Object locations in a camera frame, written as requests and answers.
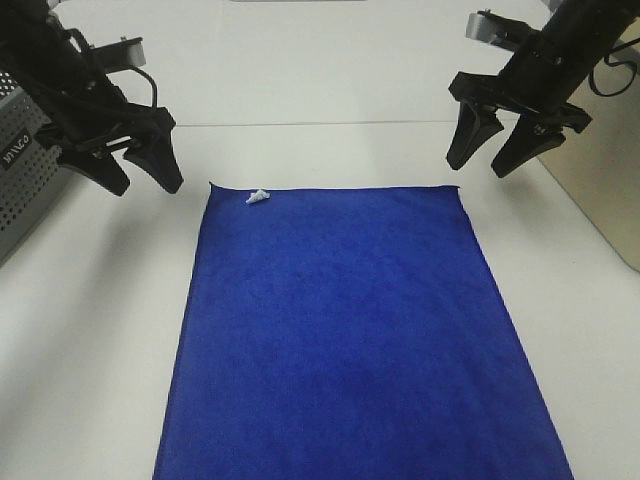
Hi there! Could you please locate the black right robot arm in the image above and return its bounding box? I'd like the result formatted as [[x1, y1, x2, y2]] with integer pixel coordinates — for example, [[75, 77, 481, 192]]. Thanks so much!
[[446, 1, 639, 178]]

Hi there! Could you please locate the blue microfibre towel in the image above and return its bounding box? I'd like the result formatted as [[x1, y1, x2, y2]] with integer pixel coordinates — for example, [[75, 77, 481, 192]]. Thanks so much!
[[153, 186, 572, 479]]

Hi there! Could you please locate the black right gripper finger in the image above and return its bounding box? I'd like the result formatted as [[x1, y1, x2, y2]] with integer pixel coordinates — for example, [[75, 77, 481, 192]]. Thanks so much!
[[446, 102, 503, 170], [491, 115, 566, 178]]

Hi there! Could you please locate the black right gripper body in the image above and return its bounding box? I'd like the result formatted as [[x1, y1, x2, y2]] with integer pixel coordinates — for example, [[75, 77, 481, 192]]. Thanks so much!
[[449, 29, 593, 132]]

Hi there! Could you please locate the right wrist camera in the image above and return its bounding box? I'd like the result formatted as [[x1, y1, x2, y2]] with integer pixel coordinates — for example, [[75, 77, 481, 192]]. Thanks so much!
[[465, 10, 538, 52]]

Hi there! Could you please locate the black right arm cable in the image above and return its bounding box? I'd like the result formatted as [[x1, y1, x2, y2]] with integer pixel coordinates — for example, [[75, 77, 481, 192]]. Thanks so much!
[[589, 42, 640, 99]]

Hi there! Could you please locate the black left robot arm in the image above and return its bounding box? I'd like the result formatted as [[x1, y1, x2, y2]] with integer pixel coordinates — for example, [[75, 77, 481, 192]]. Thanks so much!
[[1, 1, 183, 196]]

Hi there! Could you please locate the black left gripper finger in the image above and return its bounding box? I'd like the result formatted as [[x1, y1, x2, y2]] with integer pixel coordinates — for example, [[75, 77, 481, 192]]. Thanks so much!
[[124, 136, 183, 194], [63, 150, 130, 196]]

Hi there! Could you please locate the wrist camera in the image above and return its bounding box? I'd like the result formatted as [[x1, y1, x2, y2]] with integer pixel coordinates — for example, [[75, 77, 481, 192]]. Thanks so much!
[[465, 10, 538, 52], [91, 37, 146, 74]]

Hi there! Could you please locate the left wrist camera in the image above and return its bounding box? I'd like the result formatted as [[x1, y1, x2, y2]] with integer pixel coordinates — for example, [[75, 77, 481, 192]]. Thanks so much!
[[91, 37, 146, 74]]

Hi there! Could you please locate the beige storage box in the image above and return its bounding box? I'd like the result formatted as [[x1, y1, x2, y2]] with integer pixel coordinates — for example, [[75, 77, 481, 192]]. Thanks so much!
[[539, 45, 639, 270]]

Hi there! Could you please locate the grey perforated plastic basket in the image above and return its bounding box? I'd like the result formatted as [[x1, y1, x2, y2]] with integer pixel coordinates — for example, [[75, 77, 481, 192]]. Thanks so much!
[[1, 71, 72, 261]]

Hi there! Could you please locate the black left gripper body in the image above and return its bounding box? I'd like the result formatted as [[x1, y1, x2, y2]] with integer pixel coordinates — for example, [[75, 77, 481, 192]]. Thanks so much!
[[32, 74, 176, 165]]

